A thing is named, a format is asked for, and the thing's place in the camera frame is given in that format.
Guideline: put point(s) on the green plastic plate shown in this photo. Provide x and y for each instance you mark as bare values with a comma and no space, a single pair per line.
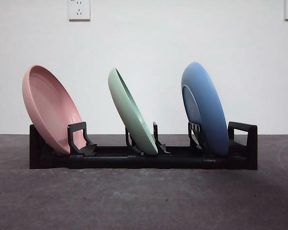
127,112

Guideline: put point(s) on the blue plastic plate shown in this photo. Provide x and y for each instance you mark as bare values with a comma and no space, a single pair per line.
208,100

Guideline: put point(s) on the pink plastic plate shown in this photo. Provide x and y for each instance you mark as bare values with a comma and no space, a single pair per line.
48,107

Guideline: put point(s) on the black plastic dish rack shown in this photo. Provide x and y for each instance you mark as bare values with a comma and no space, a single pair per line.
134,163

